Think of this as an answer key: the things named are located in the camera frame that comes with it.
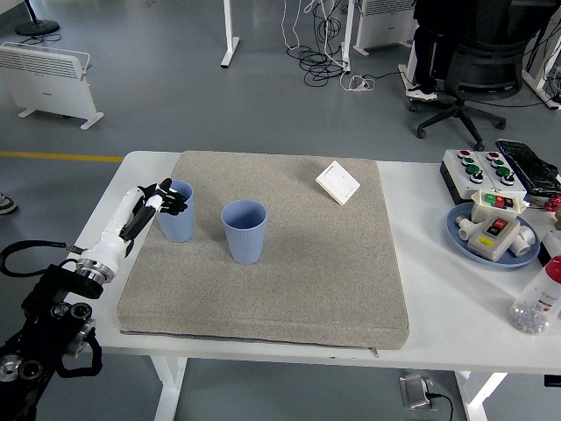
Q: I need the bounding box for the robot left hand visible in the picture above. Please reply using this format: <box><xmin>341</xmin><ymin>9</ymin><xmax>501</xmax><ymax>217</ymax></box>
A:
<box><xmin>81</xmin><ymin>177</ymin><xmax>189</xmax><ymax>271</ymax></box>

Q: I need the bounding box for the blue ribbed cup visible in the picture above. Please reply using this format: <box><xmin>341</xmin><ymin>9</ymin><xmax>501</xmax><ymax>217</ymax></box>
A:
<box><xmin>155</xmin><ymin>178</ymin><xmax>195</xmax><ymax>244</ymax></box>
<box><xmin>220</xmin><ymin>199</ymin><xmax>268</xmax><ymax>265</ymax></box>

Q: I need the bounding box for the white table leg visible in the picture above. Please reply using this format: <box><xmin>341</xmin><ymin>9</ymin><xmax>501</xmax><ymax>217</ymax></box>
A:
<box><xmin>453</xmin><ymin>370</ymin><xmax>508</xmax><ymax>421</ymax></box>
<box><xmin>151</xmin><ymin>353</ymin><xmax>189</xmax><ymax>421</ymax></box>

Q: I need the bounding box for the white panel heater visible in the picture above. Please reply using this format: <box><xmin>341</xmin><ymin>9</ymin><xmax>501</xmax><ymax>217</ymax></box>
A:
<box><xmin>353</xmin><ymin>0</ymin><xmax>417</xmax><ymax>54</ymax></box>
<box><xmin>0</xmin><ymin>41</ymin><xmax>105</xmax><ymax>131</ymax></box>

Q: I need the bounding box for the grey-brown mat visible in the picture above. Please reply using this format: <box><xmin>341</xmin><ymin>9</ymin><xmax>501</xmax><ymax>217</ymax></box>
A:
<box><xmin>117</xmin><ymin>150</ymin><xmax>411</xmax><ymax>359</ymax></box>

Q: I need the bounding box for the black fan stand base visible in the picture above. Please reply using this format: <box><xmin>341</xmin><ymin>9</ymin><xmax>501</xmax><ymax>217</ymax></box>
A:
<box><xmin>15</xmin><ymin>0</ymin><xmax>61</xmax><ymax>37</ymax></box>

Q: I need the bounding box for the white desk leg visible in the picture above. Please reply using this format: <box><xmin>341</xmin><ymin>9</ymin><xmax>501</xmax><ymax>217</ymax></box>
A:
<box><xmin>220</xmin><ymin>0</ymin><xmax>241</xmax><ymax>68</ymax></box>
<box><xmin>339</xmin><ymin>0</ymin><xmax>357</xmax><ymax>74</ymax></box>
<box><xmin>397</xmin><ymin>37</ymin><xmax>420</xmax><ymax>96</ymax></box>

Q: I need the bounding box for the silver foot pedal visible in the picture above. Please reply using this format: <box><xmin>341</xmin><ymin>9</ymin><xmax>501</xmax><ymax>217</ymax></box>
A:
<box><xmin>398</xmin><ymin>372</ymin><xmax>436</xmax><ymax>411</ymax></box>

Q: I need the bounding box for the white three-button control box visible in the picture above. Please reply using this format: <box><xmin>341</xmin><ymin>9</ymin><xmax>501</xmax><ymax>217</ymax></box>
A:
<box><xmin>439</xmin><ymin>148</ymin><xmax>496</xmax><ymax>205</ymax></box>

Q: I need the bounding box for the white pipe fitting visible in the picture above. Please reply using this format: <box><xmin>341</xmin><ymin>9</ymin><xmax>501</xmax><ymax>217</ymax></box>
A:
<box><xmin>508</xmin><ymin>224</ymin><xmax>538</xmax><ymax>258</ymax></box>
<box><xmin>454</xmin><ymin>214</ymin><xmax>478</xmax><ymax>242</ymax></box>

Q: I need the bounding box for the person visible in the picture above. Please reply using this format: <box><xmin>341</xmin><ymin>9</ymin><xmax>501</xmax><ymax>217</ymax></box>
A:
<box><xmin>402</xmin><ymin>0</ymin><xmax>553</xmax><ymax>101</ymax></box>

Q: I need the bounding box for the blue plate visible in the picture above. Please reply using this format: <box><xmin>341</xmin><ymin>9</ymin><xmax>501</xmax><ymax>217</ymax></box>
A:
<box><xmin>445</xmin><ymin>202</ymin><xmax>541</xmax><ymax>269</ymax></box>

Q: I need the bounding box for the black office chair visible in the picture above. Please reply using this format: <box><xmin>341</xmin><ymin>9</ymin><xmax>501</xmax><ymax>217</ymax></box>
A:
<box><xmin>409</xmin><ymin>0</ymin><xmax>547</xmax><ymax>151</ymax></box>

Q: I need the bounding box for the white four-button control box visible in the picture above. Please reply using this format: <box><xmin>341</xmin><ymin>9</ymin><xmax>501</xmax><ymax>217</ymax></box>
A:
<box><xmin>475</xmin><ymin>151</ymin><xmax>528</xmax><ymax>201</ymax></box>

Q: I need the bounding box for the black plastic tray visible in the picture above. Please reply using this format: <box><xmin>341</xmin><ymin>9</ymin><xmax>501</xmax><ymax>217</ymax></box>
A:
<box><xmin>494</xmin><ymin>139</ymin><xmax>561</xmax><ymax>195</ymax></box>

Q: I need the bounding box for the clear red-capped bead bottle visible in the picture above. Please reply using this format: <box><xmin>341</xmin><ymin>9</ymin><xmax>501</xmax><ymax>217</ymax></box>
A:
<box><xmin>508</xmin><ymin>254</ymin><xmax>561</xmax><ymax>336</ymax></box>

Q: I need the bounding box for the small white box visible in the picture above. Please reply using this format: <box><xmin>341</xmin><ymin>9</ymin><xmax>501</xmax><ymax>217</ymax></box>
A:
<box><xmin>540</xmin><ymin>230</ymin><xmax>561</xmax><ymax>260</ymax></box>

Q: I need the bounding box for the white wall switch plate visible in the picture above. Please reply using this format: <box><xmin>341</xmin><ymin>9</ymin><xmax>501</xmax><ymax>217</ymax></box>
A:
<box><xmin>315</xmin><ymin>160</ymin><xmax>361</xmax><ymax>206</ymax></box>

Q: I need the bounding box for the black floor cable bundle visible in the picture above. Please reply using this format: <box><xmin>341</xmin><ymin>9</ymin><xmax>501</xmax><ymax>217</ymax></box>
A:
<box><xmin>287</xmin><ymin>0</ymin><xmax>352</xmax><ymax>87</ymax></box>

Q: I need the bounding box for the white hanging cable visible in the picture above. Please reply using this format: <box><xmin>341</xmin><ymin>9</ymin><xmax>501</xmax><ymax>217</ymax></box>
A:
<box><xmin>280</xmin><ymin>0</ymin><xmax>316</xmax><ymax>50</ymax></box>

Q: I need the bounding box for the white plug with cord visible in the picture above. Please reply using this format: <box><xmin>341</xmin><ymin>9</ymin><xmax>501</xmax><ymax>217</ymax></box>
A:
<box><xmin>339</xmin><ymin>72</ymin><xmax>377</xmax><ymax>93</ymax></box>

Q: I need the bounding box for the white green-red button switch box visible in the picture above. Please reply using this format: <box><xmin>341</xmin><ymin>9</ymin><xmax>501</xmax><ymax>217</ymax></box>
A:
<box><xmin>470</xmin><ymin>189</ymin><xmax>526</xmax><ymax>224</ymax></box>

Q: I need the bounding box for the black pedal cable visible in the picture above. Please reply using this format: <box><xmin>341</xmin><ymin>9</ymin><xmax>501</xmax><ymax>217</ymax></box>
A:
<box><xmin>427</xmin><ymin>391</ymin><xmax>453</xmax><ymax>421</ymax></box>

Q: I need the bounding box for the beige red rocker switch box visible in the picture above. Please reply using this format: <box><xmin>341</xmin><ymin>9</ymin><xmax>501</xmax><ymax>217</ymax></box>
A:
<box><xmin>466</xmin><ymin>213</ymin><xmax>522</xmax><ymax>264</ymax></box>

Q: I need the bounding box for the white desk frame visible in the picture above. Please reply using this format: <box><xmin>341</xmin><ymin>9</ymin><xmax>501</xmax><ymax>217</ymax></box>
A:
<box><xmin>521</xmin><ymin>25</ymin><xmax>561</xmax><ymax>111</ymax></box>

